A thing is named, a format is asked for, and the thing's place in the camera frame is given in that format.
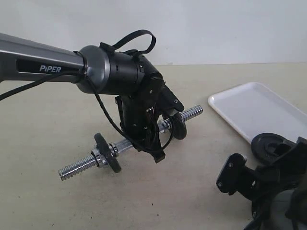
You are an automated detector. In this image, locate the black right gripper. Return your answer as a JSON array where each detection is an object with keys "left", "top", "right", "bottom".
[{"left": 244, "top": 137, "right": 307, "bottom": 216}]

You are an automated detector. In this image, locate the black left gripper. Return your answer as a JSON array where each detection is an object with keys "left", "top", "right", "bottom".
[{"left": 115, "top": 78, "right": 165, "bottom": 163}]

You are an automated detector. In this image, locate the black weight plate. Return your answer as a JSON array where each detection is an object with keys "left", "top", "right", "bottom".
[{"left": 251, "top": 133, "right": 292, "bottom": 165}]

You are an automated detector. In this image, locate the chrome threaded dumbbell bar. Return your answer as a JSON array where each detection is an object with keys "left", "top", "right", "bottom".
[{"left": 59, "top": 105, "right": 203, "bottom": 181}]

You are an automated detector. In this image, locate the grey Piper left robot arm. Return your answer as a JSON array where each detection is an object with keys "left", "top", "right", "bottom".
[{"left": 0, "top": 30, "right": 167, "bottom": 162}]

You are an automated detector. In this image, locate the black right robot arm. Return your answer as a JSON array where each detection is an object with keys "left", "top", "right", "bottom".
[{"left": 245, "top": 137, "right": 307, "bottom": 230}]

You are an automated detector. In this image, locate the black plate without collar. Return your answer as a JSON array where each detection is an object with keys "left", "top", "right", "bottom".
[{"left": 170, "top": 112, "right": 187, "bottom": 140}]

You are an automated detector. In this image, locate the black plate with collar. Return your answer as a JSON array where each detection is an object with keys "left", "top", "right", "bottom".
[{"left": 94, "top": 133, "right": 121, "bottom": 173}]

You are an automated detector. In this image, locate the white rectangular plastic tray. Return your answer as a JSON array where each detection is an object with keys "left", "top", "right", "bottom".
[{"left": 208, "top": 82, "right": 307, "bottom": 143}]

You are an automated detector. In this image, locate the chrome spin-lock collar nut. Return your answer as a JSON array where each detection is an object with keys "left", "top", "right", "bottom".
[{"left": 91, "top": 147, "right": 109, "bottom": 168}]

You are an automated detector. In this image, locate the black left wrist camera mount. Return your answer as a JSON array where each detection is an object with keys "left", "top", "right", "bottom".
[{"left": 157, "top": 86, "right": 184, "bottom": 116}]

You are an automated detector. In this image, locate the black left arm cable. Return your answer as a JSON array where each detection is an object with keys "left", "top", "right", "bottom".
[{"left": 0, "top": 29, "right": 173, "bottom": 154}]

